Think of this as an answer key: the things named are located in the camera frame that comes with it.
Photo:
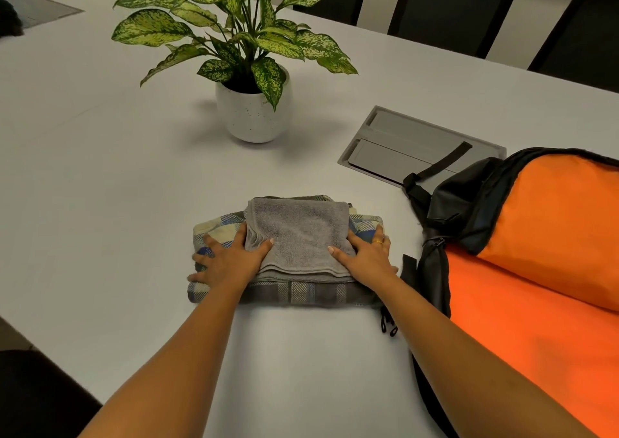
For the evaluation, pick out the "person's left forearm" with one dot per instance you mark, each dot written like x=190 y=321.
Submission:
x=169 y=370

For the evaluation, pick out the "black backpack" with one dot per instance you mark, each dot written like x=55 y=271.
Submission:
x=532 y=307

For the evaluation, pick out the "plaid flannel shirt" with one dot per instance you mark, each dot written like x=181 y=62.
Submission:
x=300 y=293

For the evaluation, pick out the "small variegated table plant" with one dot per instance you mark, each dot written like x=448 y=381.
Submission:
x=242 y=12

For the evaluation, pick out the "grey towel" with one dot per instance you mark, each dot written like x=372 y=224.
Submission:
x=300 y=234

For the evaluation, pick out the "person's left hand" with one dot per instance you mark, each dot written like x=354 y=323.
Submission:
x=232 y=263

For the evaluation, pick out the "person's right hand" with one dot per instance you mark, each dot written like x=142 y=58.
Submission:
x=372 y=266

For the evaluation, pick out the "person's right forearm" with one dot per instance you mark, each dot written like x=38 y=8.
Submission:
x=474 y=370

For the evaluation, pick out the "black bag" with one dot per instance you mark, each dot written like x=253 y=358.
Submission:
x=9 y=17

